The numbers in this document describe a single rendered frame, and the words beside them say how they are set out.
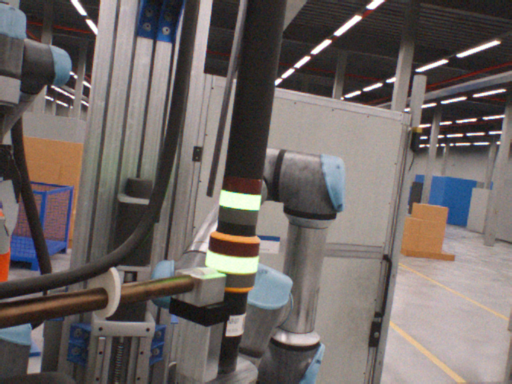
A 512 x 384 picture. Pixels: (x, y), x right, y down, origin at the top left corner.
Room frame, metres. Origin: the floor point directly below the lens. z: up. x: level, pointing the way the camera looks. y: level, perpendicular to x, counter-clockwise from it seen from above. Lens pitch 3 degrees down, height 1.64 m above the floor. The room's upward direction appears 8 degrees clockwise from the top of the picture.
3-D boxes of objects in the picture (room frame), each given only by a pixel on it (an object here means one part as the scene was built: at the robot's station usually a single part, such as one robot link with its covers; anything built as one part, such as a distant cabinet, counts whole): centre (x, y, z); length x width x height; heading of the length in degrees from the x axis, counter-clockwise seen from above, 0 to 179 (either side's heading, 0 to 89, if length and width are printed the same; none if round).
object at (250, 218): (0.44, 0.01, 1.60); 0.03 x 0.03 x 0.01
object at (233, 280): (0.44, 0.01, 1.54); 0.04 x 0.04 x 0.01
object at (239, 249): (0.44, 0.01, 1.57); 0.04 x 0.04 x 0.01
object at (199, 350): (0.43, 0.02, 1.50); 0.09 x 0.07 x 0.10; 147
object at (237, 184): (0.44, 0.01, 1.62); 0.03 x 0.03 x 0.01
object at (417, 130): (2.63, -0.74, 1.82); 0.09 x 0.04 x 0.23; 112
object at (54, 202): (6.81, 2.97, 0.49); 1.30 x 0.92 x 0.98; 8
